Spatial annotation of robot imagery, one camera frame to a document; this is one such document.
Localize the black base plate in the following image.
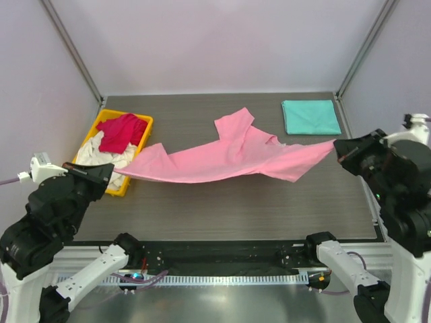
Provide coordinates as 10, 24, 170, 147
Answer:
127, 240, 325, 277

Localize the aluminium front rail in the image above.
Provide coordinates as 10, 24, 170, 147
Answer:
48, 242, 393, 273

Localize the folded teal t shirt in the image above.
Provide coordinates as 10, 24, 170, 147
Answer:
281, 100, 341, 135

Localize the left aluminium frame post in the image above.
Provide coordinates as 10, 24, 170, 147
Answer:
40, 0, 104, 106

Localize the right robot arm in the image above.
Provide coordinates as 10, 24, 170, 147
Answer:
303, 129, 430, 322

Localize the slotted cable duct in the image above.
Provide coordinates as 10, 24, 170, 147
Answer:
53, 274, 309, 286

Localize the red t shirt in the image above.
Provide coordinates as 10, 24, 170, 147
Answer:
96, 114, 148, 154

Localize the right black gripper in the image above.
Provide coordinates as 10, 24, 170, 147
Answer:
333, 127, 397, 203

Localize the right aluminium frame post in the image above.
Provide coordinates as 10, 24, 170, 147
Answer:
334, 0, 399, 101

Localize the white t shirt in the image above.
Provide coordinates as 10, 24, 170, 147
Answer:
74, 131, 139, 191

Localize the yellow plastic bin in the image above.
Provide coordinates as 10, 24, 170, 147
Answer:
72, 108, 154, 196

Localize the pink t shirt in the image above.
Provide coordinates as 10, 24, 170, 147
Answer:
116, 108, 334, 184

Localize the aluminium frame post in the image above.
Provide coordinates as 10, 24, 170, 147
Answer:
40, 0, 104, 106
334, 0, 399, 101

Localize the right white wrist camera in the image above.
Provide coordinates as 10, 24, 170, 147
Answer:
385, 114, 430, 145

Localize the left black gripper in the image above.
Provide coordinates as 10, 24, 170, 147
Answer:
63, 160, 116, 234

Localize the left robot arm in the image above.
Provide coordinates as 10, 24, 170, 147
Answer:
1, 162, 143, 322

